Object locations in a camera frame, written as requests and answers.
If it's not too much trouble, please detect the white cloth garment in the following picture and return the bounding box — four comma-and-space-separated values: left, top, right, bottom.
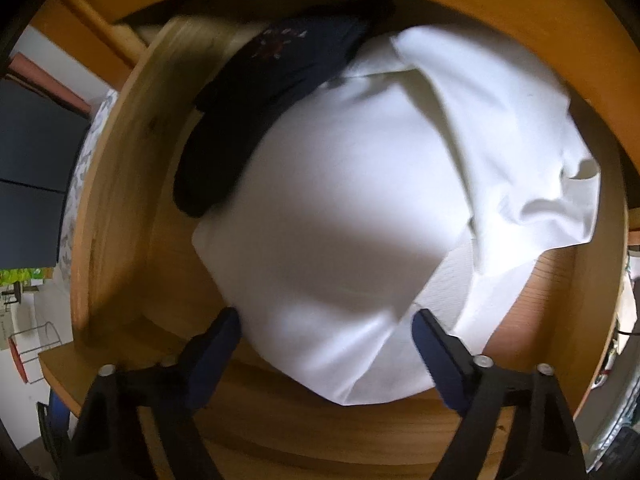
192, 25, 601, 405

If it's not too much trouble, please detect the dark navy sock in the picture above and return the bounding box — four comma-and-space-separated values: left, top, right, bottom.
172, 20, 368, 218

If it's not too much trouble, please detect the wooden lower drawer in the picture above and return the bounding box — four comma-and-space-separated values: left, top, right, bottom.
40, 0, 639, 479

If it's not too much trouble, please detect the grey floral bed sheet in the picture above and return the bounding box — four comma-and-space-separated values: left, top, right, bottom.
56, 90, 119, 292

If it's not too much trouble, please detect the dark blue cabinet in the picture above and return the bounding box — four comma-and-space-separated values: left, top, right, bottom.
0, 79, 90, 270

